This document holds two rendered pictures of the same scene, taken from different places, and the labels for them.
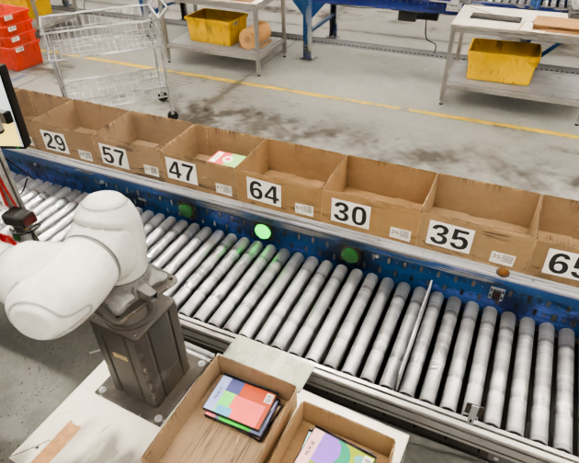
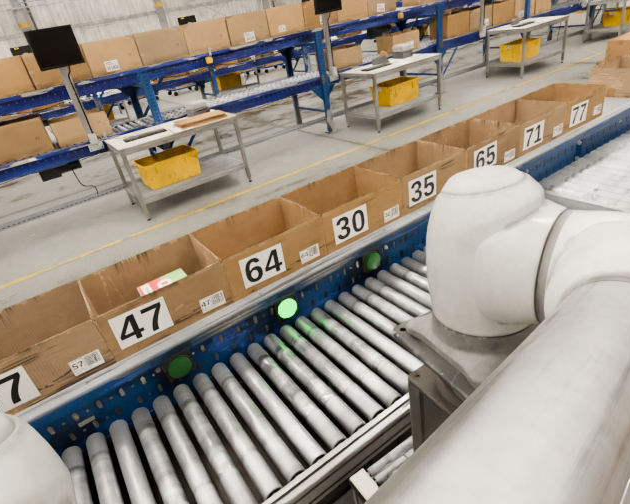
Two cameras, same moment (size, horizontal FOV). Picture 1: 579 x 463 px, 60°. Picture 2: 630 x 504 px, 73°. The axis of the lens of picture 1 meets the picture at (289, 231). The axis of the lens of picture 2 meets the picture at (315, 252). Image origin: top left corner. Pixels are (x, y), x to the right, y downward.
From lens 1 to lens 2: 142 cm
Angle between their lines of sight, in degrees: 46
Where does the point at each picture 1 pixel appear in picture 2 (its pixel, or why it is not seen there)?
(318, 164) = (256, 226)
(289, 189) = (290, 240)
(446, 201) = not seen: hidden behind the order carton
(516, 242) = (458, 161)
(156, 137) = (11, 345)
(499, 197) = (396, 159)
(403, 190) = (335, 200)
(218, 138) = (123, 275)
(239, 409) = not seen: hidden behind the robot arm
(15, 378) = not seen: outside the picture
